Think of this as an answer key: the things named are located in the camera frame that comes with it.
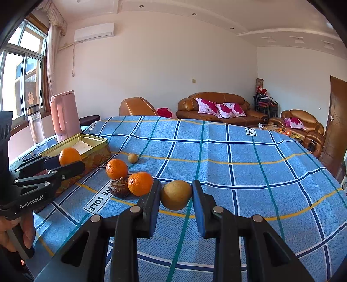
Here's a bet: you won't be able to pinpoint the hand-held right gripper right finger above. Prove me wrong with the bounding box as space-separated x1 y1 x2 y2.
191 179 316 282

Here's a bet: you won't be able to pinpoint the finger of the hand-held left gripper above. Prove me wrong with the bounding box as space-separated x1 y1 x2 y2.
9 156 61 178
13 161 85 196

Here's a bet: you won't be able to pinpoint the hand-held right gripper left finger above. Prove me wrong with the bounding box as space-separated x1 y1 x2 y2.
33 180 163 282

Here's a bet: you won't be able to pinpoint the orange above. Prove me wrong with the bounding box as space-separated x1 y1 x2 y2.
106 159 128 180
59 147 82 166
127 172 154 197

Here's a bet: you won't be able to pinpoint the large yellow fruit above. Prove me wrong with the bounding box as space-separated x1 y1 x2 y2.
160 180 192 211

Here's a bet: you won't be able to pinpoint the gold metal tin box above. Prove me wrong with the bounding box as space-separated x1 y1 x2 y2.
33 133 112 198

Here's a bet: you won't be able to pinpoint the dark dried fruit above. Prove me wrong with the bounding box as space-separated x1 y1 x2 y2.
109 176 131 198

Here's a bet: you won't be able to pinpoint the person's left hand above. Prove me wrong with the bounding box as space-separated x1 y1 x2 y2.
0 213 36 251

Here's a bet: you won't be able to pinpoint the clear drinking glass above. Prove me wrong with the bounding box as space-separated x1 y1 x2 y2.
31 138 51 156

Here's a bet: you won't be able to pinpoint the clear glass bottle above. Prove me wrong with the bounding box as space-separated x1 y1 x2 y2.
26 104 46 152

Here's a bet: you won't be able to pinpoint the pink electric kettle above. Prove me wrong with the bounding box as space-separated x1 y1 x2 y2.
50 90 82 143

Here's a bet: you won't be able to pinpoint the dark chair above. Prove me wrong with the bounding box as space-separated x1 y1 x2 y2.
79 115 101 126

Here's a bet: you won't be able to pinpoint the blue plaid tablecloth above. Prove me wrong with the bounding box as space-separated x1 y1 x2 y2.
8 115 347 282

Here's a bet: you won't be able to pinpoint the window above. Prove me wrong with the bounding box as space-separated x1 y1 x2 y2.
0 20 48 120

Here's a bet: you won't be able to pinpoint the brown leather armchair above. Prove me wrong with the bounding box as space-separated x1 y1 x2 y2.
119 97 178 120
268 109 325 159

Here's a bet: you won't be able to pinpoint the red pillow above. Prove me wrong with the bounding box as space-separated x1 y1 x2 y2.
156 108 174 119

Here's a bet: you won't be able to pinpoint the brown leather sofa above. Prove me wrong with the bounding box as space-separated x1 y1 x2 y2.
176 92 269 126

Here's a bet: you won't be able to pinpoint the floral pillow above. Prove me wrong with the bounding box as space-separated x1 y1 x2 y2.
196 98 221 114
283 117 306 130
215 102 247 118

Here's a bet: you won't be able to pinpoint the pink curtain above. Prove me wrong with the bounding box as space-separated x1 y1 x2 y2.
35 0 68 101

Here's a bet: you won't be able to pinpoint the cluttered coffee table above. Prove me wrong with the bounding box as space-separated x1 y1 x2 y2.
257 123 307 140

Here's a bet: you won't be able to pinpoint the stacked black chairs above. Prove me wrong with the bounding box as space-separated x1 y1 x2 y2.
253 93 279 118

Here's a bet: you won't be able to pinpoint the red plush toys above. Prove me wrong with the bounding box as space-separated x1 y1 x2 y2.
256 86 272 99

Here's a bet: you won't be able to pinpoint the white air conditioner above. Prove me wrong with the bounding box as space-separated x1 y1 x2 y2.
74 22 115 43

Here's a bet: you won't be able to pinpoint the brown wooden door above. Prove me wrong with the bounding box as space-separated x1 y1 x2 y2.
320 76 347 177

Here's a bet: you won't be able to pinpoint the white air conditioner hose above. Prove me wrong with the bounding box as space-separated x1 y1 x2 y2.
58 42 76 78

